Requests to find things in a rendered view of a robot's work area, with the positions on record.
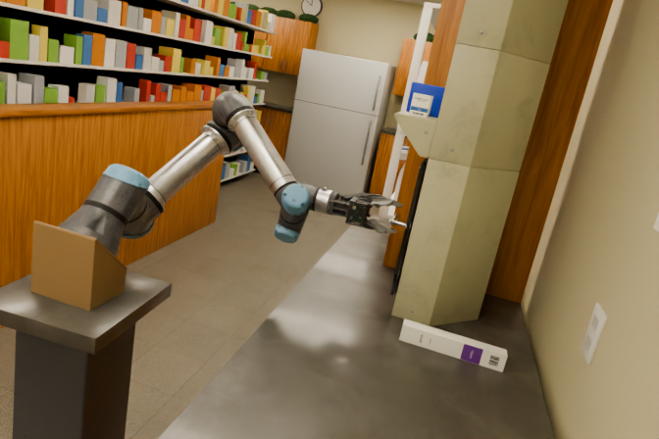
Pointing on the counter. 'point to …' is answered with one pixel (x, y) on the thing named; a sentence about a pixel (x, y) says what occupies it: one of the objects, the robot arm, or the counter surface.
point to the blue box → (428, 94)
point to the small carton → (421, 105)
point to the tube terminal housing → (468, 183)
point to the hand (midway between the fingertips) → (396, 218)
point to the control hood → (418, 130)
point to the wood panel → (565, 52)
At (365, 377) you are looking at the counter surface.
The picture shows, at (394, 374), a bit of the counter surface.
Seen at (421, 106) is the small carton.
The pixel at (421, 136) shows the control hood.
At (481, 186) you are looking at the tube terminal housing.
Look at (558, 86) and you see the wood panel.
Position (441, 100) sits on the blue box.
